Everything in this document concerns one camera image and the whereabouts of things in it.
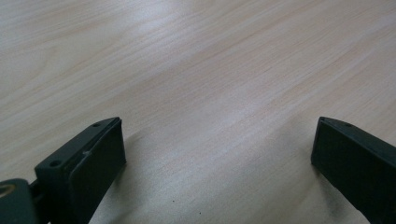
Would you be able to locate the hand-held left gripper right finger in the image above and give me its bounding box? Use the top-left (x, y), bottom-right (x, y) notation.
top-left (310, 116), bottom-right (396, 224)

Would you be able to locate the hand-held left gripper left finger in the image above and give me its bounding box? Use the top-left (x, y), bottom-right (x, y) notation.
top-left (34, 116), bottom-right (127, 224)

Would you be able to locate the pale green cloth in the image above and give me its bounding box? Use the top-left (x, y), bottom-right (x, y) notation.
top-left (88, 119), bottom-right (372, 224)

